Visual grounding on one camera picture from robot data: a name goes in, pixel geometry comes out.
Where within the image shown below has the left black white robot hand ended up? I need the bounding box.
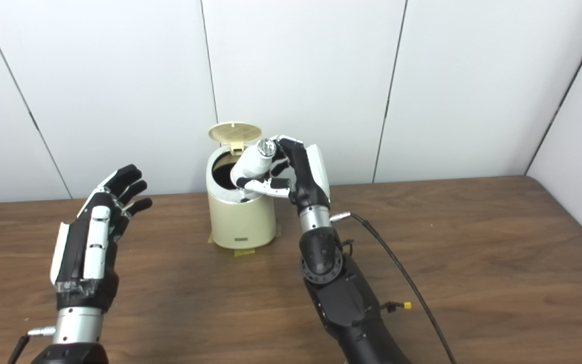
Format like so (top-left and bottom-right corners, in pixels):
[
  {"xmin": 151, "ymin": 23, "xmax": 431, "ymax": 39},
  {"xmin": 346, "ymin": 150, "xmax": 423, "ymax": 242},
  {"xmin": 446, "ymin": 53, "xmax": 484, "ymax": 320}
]
[{"xmin": 50, "ymin": 164, "xmax": 153, "ymax": 311}]

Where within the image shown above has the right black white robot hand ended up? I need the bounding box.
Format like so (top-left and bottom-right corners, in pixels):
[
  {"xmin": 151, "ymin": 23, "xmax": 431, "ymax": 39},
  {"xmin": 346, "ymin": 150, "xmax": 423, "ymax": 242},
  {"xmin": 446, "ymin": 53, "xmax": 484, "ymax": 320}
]
[{"xmin": 235, "ymin": 135, "xmax": 331, "ymax": 213}]

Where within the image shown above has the small white plastic bottle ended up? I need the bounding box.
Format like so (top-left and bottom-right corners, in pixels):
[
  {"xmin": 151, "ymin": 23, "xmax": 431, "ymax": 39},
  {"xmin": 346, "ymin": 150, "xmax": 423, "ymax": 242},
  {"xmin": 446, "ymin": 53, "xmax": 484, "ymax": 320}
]
[{"xmin": 230, "ymin": 138, "xmax": 277, "ymax": 192}]

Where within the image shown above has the cream cylindrical trash bin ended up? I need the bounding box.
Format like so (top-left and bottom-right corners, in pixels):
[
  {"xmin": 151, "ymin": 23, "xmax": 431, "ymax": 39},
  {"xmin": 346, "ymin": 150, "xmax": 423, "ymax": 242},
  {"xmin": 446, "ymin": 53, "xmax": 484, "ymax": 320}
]
[{"xmin": 206, "ymin": 144, "xmax": 277, "ymax": 250}]

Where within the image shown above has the cream round bin lid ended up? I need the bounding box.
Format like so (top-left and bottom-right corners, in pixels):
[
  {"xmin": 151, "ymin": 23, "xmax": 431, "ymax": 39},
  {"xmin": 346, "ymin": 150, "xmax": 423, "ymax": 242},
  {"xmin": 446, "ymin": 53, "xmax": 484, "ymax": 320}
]
[{"xmin": 208, "ymin": 122, "xmax": 262, "ymax": 155}]

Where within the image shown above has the yellow tape under bin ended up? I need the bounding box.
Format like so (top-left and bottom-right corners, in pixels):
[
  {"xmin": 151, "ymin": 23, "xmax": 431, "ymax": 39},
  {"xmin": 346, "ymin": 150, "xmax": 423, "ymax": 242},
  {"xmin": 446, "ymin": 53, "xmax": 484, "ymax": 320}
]
[{"xmin": 208, "ymin": 222, "xmax": 281, "ymax": 256}]

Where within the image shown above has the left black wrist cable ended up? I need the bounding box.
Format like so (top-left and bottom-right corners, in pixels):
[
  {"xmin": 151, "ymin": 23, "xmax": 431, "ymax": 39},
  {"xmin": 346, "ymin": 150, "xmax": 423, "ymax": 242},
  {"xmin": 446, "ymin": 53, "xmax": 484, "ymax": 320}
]
[{"xmin": 7, "ymin": 326, "xmax": 57, "ymax": 364}]

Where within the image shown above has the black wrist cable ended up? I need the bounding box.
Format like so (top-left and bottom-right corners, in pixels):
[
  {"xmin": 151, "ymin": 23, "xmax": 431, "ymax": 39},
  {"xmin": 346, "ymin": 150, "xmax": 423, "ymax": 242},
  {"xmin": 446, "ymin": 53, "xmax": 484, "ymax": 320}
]
[
  {"xmin": 7, "ymin": 326, "xmax": 57, "ymax": 364},
  {"xmin": 330, "ymin": 212, "xmax": 457, "ymax": 364}
]

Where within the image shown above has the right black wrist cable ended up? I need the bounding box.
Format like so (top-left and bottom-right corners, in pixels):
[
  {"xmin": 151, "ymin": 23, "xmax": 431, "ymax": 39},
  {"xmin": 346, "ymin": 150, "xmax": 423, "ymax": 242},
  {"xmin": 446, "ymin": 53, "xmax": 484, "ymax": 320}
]
[{"xmin": 330, "ymin": 212, "xmax": 457, "ymax": 364}]

